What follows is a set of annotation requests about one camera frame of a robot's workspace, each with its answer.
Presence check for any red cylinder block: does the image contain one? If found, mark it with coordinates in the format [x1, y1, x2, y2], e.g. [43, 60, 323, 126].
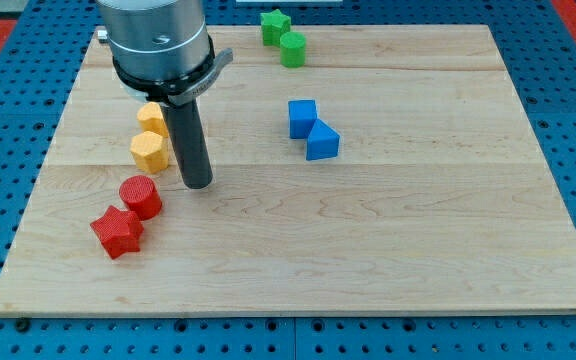
[119, 175, 163, 220]

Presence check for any blue triangle block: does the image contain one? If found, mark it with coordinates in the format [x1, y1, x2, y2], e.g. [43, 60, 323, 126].
[306, 119, 340, 161]

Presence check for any green cylinder block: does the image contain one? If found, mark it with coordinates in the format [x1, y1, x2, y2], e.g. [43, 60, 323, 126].
[280, 31, 307, 68]

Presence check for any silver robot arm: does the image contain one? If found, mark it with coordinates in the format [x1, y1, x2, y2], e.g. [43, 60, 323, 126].
[96, 0, 234, 107]

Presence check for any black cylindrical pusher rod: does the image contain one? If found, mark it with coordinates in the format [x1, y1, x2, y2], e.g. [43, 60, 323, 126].
[162, 100, 213, 189]

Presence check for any red star block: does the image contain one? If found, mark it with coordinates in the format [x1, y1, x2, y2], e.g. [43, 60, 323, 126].
[90, 206, 144, 259]

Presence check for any yellow hexagon block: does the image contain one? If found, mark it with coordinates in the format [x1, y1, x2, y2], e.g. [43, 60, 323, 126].
[130, 131, 169, 174]

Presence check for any yellow rounded block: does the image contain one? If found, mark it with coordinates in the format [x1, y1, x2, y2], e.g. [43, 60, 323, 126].
[136, 102, 169, 138]

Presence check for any blue cube block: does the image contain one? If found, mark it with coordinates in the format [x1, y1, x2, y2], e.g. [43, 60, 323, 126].
[288, 99, 318, 139]

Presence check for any wooden board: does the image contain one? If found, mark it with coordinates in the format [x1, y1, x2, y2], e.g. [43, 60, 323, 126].
[0, 25, 576, 318]

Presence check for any green star block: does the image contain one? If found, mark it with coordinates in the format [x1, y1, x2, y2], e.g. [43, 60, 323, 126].
[260, 9, 292, 47]

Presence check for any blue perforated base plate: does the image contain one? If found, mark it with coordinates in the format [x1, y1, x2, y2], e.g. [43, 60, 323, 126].
[0, 0, 576, 359]

